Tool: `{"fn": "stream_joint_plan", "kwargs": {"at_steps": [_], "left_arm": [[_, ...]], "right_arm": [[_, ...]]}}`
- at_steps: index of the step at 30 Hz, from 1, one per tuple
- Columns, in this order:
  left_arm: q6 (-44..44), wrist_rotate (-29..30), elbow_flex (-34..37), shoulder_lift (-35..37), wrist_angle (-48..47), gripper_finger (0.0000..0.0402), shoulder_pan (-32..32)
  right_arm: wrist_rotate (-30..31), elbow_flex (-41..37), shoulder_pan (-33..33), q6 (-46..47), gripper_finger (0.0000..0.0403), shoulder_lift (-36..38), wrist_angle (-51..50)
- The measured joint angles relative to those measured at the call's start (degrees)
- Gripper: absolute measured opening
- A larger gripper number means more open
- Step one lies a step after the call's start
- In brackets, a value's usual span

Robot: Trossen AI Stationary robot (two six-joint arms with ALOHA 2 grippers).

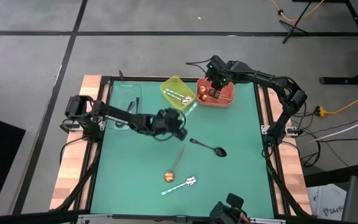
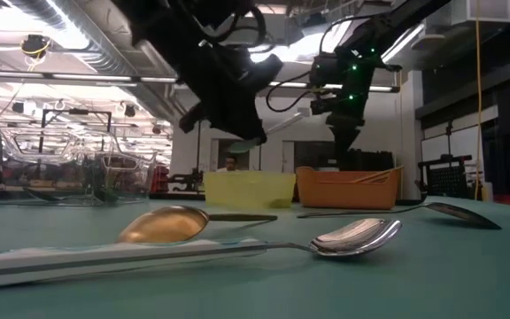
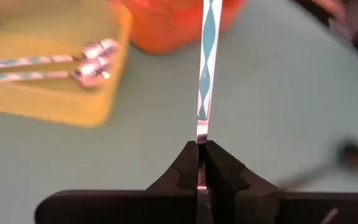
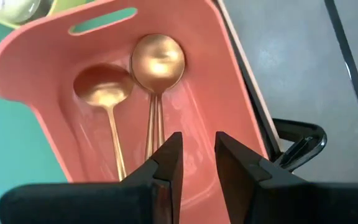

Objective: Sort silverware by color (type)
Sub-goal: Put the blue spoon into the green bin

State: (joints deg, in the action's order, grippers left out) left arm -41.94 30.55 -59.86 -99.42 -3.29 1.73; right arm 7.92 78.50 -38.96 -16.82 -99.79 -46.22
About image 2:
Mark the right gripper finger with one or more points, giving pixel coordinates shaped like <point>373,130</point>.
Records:
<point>348,148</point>

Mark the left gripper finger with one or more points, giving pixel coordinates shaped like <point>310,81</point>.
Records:
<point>241,119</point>

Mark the gold spoon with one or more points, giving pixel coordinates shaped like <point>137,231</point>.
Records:
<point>383,174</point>
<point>376,179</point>
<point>162,223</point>

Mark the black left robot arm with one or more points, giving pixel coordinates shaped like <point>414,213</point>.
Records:
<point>162,22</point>

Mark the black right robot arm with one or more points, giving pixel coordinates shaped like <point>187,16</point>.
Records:
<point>383,26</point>

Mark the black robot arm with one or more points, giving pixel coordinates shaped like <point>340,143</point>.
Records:
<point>186,181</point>

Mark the black equipment case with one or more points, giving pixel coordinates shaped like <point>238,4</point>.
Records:
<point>376,160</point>

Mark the person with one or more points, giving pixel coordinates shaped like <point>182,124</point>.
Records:
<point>229,161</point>

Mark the orange plastic bin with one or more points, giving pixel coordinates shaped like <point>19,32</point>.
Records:
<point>339,195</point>

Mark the yellow plastic bin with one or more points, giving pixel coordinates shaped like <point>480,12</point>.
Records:
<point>250,190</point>

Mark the red tool cabinet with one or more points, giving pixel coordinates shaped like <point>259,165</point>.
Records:
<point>162,179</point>

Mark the long ceiling light strip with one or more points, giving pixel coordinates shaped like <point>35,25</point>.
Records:
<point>60,76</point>

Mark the green table mat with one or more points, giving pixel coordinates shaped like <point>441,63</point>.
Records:
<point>436,283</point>

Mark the white ceiling unit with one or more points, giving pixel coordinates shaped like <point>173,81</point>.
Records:
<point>485,11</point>

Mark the clear plastic bin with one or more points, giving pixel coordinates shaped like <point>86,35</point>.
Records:
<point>16,177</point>

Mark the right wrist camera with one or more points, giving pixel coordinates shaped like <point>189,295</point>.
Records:
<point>324,106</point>

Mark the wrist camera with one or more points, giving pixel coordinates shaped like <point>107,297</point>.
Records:
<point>324,106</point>
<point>268,71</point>

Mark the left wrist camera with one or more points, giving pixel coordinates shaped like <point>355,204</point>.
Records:
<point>268,71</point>

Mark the ceiling camera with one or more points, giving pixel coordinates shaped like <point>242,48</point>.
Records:
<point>129,111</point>

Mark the corrugated silver duct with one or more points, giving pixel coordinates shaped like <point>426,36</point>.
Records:
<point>82,35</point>

